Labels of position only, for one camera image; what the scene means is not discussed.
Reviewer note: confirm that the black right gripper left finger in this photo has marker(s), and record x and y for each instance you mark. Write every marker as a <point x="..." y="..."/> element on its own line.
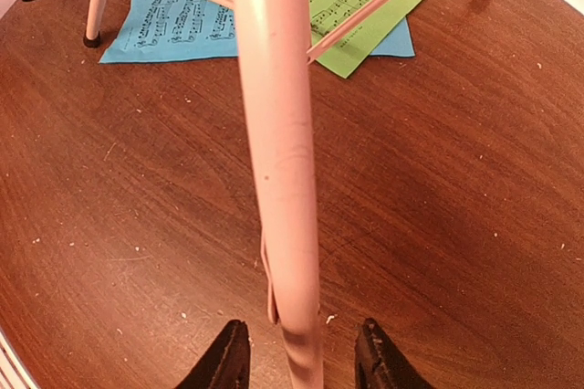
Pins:
<point x="226" y="362"/>

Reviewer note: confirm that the blue sheet music paper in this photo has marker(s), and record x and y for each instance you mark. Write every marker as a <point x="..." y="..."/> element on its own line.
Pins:
<point x="178" y="30"/>

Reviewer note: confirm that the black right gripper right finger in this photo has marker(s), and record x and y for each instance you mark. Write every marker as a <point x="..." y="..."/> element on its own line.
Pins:
<point x="379" y="364"/>

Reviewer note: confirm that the pink music stand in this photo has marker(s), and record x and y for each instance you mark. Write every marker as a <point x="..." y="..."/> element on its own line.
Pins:
<point x="275" y="49"/>

